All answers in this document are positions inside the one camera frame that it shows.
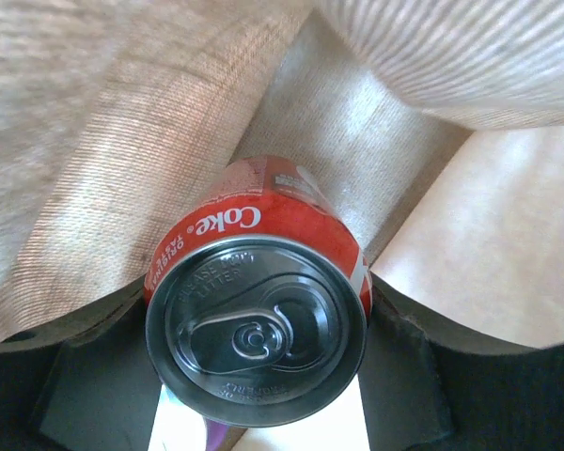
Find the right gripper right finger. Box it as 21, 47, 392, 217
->
359, 278, 564, 450

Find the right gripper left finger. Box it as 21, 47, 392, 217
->
0, 279, 161, 450

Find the red cola can back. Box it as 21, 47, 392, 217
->
144, 155, 372, 428

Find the burlap canvas bag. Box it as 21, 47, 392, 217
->
0, 0, 564, 451

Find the purple soda can left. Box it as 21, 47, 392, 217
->
204, 418, 228, 451

